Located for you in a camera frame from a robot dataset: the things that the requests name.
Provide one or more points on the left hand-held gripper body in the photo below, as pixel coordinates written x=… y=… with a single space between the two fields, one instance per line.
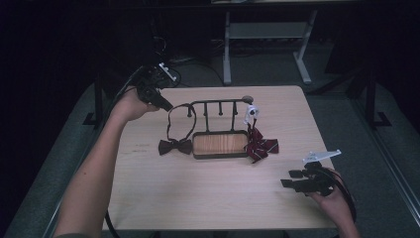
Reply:
x=148 y=84

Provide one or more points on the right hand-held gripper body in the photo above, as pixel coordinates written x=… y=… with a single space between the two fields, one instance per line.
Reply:
x=317 y=185

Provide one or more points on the dark brown bow tie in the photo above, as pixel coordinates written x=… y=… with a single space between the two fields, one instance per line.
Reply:
x=175 y=146

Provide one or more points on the dark red striped bow tie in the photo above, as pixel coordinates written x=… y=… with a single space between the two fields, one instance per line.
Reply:
x=261 y=145

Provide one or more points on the black hook rack wooden tray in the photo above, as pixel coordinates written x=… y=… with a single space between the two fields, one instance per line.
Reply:
x=220 y=144

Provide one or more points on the person's right hand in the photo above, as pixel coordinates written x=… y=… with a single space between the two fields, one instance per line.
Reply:
x=333 y=205

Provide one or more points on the person's left hand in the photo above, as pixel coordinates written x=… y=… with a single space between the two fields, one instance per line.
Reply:
x=130 y=105

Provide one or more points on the black metal stand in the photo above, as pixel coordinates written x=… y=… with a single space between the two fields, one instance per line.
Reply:
x=371 y=99
x=98 y=99

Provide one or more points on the small grey round disc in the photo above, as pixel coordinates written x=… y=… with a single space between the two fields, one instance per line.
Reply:
x=247 y=98

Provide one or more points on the white metal desk frame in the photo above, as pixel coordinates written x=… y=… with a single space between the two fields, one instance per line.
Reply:
x=267 y=30

